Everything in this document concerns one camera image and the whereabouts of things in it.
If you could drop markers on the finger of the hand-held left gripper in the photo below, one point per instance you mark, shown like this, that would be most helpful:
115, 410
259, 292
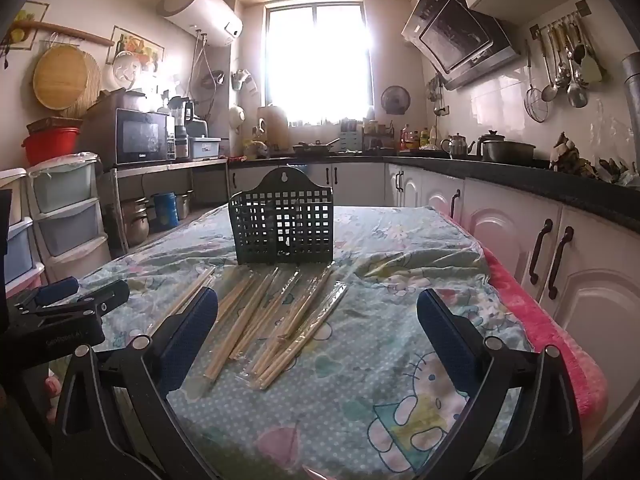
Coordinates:
55, 291
102, 300

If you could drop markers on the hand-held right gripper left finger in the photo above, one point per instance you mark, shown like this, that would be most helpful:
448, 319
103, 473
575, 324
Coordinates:
192, 330

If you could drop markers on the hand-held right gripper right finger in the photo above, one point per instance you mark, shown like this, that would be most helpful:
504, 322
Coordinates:
445, 335

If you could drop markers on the bunch of chopsticks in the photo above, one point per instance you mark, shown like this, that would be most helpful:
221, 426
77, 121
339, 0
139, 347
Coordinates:
260, 320

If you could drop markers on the dark green plastic utensil basket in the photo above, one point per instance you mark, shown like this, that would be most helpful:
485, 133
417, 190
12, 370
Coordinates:
280, 220

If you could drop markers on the row of hanging kitchen utensils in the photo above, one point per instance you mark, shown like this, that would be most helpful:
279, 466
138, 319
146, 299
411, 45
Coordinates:
575, 70

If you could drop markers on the person's left hand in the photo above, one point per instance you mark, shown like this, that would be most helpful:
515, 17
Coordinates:
53, 385

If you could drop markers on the white plastic drawer unit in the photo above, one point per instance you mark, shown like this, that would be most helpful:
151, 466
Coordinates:
17, 250

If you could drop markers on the pastel plastic drawer unit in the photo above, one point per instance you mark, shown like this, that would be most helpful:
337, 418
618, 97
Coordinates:
67, 215

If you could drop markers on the large steel pot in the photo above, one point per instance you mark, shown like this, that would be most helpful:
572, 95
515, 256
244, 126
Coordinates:
136, 225

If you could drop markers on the pink fleece blanket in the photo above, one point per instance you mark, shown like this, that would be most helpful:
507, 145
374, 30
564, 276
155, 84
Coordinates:
550, 330

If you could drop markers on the cartoon printed bed sheet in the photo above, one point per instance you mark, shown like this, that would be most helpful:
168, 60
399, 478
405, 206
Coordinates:
350, 385

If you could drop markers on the blue canister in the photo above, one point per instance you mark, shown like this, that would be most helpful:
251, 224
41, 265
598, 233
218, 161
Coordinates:
165, 210

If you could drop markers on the small steel pot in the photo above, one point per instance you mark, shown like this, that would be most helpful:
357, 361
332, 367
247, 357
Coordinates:
184, 205

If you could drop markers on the red plastic bucket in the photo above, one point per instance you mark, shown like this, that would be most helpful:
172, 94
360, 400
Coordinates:
50, 147

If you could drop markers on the metal shelf rack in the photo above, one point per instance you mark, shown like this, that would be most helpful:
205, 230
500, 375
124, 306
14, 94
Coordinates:
165, 166

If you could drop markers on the brown woven basket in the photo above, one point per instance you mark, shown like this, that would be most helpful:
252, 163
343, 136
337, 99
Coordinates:
52, 124

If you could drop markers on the black kitchen countertop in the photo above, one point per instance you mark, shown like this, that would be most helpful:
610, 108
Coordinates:
500, 175

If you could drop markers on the black microwave oven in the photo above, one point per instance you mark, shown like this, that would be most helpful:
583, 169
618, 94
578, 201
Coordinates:
142, 135

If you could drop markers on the blue-grey plastic tray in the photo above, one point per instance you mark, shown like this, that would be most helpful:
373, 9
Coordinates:
204, 148

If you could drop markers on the steel kettle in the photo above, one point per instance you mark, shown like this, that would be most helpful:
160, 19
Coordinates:
456, 146

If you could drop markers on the small toy figurine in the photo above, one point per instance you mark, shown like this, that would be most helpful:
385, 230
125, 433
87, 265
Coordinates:
257, 147

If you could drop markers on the wide steel pan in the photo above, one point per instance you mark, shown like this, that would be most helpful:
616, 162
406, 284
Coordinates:
512, 152

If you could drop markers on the countertop blender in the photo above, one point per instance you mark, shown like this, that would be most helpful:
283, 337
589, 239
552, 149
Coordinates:
181, 120

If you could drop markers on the grey kitchen appliance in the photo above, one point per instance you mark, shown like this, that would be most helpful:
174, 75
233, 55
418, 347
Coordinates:
198, 127

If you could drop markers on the group of condiment bottles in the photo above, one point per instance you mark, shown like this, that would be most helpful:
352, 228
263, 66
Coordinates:
417, 139

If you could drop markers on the dark lidded pot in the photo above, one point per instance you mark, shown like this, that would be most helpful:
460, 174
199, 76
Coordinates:
491, 136

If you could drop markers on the round woven bamboo tray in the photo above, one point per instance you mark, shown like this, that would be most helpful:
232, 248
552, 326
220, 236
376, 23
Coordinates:
90, 85

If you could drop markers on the spice jar rack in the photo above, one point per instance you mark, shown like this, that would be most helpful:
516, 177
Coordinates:
377, 135

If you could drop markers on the round wooden board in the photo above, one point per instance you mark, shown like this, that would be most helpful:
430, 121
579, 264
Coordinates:
57, 77

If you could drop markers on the black frying pan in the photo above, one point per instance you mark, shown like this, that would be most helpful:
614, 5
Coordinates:
312, 148

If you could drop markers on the light blue drawer organizer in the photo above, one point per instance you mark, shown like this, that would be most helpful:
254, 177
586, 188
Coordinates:
350, 137

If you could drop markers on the beige cutting board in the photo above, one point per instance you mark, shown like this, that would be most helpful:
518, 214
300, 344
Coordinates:
273, 125

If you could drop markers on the small cluster of hanging tools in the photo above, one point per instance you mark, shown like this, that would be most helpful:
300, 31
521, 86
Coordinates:
435, 90

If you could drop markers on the wooden rolling pin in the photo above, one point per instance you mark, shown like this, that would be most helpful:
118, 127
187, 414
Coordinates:
65, 31

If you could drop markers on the kitchen window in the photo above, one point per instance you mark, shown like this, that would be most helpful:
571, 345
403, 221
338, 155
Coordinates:
320, 65

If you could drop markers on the black range hood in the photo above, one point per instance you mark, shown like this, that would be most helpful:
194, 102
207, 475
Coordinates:
455, 35

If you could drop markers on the grey pipe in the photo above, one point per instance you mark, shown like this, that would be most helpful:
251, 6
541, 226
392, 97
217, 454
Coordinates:
632, 100

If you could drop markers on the white water heater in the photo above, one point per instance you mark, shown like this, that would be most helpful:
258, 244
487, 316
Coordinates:
205, 7

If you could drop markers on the white round wall object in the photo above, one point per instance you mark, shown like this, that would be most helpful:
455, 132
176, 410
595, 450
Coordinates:
237, 117

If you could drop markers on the wall outlet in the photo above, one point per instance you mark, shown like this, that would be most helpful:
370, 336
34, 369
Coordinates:
441, 110

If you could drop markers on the dark round wall fan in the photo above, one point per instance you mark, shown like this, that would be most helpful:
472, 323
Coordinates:
395, 100

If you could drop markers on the steel wall bowl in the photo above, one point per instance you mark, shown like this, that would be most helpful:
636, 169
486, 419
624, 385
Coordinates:
215, 78

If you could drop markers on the green wall holder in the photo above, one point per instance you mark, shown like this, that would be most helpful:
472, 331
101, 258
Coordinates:
242, 80

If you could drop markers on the fruit wall poster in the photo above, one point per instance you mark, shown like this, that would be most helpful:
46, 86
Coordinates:
142, 45
25, 25

